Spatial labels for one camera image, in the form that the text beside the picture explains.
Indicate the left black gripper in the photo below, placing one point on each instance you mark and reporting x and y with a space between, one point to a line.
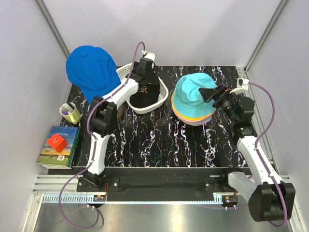
153 79

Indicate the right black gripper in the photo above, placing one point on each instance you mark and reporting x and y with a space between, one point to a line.
218 94

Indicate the black embroidered baseball cap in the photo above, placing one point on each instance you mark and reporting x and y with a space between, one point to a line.
147 96

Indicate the teal hat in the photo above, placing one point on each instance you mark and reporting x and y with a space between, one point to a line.
186 98

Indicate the orange bucket hat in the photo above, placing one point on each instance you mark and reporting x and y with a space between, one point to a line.
190 118

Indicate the pink bucket hat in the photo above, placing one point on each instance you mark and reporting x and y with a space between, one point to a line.
195 122

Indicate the blue hat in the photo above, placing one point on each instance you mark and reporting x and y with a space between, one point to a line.
93 70

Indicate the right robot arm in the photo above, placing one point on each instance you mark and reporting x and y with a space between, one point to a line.
269 198

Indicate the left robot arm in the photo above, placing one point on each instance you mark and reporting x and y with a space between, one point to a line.
142 81

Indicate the white plastic basket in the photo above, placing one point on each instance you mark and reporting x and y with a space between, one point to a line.
163 95

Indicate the cream mannequin head stand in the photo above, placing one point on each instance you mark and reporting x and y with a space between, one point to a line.
120 114

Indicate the black marble table mat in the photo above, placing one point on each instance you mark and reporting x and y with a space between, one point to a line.
159 138

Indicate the yellow tape cup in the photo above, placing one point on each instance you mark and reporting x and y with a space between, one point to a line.
70 112

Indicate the red cube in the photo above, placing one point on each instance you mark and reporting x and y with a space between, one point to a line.
57 142

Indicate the landscape cover book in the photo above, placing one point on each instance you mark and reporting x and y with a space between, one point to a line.
51 159

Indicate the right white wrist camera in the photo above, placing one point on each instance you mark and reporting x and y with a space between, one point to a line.
242 86

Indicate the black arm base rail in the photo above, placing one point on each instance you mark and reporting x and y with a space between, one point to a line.
159 185

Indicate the left aluminium frame post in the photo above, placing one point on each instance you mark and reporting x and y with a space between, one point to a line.
52 26

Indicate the aluminium frame post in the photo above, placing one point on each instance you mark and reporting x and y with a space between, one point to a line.
270 26
52 26

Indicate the right aluminium frame post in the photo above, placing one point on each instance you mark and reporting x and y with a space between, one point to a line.
270 26

